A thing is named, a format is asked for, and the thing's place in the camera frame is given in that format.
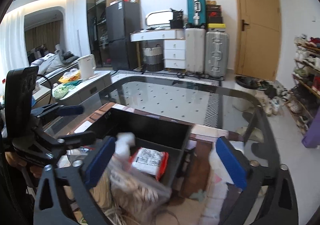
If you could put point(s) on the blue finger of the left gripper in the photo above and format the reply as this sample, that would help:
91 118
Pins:
70 110
83 138

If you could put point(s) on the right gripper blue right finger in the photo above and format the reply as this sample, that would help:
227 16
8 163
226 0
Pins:
234 161

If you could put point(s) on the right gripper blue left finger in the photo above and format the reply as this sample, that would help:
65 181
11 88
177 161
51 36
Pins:
97 160

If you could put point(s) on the white blue plush toy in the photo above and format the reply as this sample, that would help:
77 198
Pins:
124 142

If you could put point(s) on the bag of white-grey cord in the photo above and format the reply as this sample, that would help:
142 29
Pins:
137 193

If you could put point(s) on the red white tissue pack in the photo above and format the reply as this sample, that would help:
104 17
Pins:
151 162

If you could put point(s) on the bag of cream rope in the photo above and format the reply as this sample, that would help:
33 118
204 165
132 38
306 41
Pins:
102 195

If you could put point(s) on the left hand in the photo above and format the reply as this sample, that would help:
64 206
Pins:
14 160

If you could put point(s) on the white side table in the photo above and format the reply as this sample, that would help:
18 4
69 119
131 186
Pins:
79 94

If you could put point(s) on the white electric kettle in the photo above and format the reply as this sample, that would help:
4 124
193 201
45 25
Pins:
87 66

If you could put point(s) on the black storage box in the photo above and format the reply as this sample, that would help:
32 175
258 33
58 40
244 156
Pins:
150 132

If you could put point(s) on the wooden shoe rack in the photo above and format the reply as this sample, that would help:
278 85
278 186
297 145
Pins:
304 96

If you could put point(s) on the woven laundry basket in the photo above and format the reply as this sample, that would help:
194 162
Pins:
153 58

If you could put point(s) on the black refrigerator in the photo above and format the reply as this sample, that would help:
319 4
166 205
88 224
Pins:
122 19

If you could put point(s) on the silver suitcase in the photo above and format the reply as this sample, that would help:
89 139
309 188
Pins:
216 56

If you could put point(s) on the black glass cabinet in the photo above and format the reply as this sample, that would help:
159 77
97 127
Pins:
97 31

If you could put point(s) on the white vanity desk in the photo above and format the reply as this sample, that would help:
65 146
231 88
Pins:
174 54

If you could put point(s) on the oval vanity mirror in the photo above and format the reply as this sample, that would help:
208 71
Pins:
159 18

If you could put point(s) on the white suitcase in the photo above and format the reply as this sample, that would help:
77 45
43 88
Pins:
194 49

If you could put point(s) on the wooden door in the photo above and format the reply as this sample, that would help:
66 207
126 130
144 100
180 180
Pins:
259 38

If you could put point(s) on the stack of shoe boxes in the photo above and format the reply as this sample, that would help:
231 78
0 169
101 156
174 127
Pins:
214 17

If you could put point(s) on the teal suitcase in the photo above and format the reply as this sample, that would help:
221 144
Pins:
196 13

